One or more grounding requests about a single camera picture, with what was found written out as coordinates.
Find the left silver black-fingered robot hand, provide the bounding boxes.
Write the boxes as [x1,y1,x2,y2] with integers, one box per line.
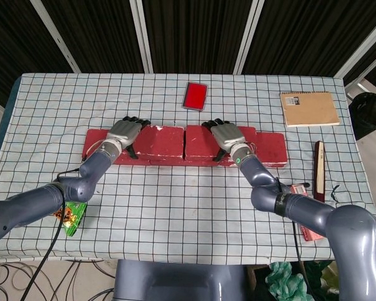
[106,116,152,159]

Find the right silver black-fingered robot hand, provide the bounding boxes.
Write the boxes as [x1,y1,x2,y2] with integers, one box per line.
[201,118,247,162]

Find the red brick with white-scuffed corner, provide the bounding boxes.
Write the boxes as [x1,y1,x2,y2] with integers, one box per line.
[184,124,258,159]

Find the red brick with chipped edges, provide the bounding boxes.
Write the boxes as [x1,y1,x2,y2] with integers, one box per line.
[108,125,185,157]

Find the red brick with white patch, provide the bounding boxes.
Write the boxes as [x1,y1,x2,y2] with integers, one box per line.
[219,133,288,170]

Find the red ink pad case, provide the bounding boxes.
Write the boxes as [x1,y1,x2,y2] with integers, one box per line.
[181,81,210,112]

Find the brown spiral notebook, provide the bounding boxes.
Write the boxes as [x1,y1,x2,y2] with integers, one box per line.
[279,90,341,128]

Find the white black-checked tablecloth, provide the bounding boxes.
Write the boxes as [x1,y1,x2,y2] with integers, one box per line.
[0,73,376,261]

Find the green snack packet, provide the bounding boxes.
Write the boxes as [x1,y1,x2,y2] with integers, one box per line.
[53,202,88,238]

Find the long dark red box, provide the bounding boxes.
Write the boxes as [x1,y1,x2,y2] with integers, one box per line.
[313,140,326,202]

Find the black pleated curtain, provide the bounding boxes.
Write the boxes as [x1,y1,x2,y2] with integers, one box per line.
[0,0,376,109]

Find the pink and red box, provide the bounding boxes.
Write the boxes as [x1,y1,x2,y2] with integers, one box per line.
[290,184,323,242]

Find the black trash bag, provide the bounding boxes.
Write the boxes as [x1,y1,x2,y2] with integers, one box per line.
[347,92,376,141]

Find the green plastic bag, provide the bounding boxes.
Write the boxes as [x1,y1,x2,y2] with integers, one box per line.
[267,261,308,301]

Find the blue-grey robot torso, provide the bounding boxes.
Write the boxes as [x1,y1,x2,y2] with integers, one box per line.
[112,259,247,301]

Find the white frame post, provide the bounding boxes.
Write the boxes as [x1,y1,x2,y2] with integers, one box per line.
[232,0,266,75]
[333,17,376,80]
[36,0,81,73]
[129,0,154,75]

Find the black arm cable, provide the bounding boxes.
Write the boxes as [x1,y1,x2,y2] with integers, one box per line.
[27,167,82,301]
[293,221,314,301]

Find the black floor cables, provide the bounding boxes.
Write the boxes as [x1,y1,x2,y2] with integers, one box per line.
[0,259,117,301]

